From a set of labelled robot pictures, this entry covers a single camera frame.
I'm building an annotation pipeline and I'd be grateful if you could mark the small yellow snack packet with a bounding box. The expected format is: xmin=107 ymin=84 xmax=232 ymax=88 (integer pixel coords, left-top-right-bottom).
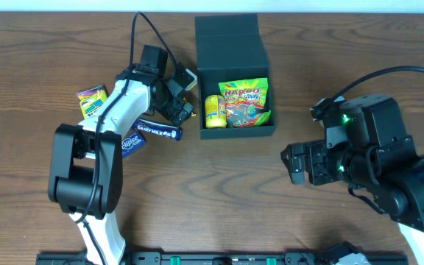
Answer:
xmin=183 ymin=97 xmax=196 ymax=119

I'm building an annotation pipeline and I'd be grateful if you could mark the yellow sour candy canister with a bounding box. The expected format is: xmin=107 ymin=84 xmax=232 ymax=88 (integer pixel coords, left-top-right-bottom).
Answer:
xmin=205 ymin=95 xmax=227 ymax=129

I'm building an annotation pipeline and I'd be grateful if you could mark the green Pretz snack box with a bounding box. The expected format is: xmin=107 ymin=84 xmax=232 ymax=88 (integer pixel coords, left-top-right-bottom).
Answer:
xmin=76 ymin=85 xmax=107 ymax=119

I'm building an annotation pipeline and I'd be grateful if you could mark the black gift box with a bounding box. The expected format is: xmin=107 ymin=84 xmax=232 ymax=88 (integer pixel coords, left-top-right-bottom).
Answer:
xmin=194 ymin=14 xmax=276 ymax=140

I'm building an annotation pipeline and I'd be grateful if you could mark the green Haribo gummy bag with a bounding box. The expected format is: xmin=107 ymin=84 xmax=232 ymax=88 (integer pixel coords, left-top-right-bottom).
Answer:
xmin=219 ymin=77 xmax=272 ymax=128

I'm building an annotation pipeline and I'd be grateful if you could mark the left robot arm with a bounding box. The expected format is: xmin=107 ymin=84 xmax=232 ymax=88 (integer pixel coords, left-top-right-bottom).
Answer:
xmin=37 ymin=45 xmax=197 ymax=264

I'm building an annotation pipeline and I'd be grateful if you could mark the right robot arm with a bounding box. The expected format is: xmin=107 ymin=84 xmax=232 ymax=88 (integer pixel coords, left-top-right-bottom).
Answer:
xmin=280 ymin=94 xmax=424 ymax=264

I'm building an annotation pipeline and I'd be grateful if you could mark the blue Dairy Milk bar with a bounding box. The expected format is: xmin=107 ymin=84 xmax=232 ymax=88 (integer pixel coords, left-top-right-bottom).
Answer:
xmin=131 ymin=119 xmax=183 ymax=141

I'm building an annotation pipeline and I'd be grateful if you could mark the blue Eclipse mints tin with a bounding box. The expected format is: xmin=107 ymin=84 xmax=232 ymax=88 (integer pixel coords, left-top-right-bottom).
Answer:
xmin=121 ymin=131 xmax=146 ymax=158

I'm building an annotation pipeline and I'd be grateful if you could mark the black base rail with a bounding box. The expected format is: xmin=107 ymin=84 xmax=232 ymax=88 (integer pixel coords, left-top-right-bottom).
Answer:
xmin=35 ymin=241 xmax=409 ymax=265

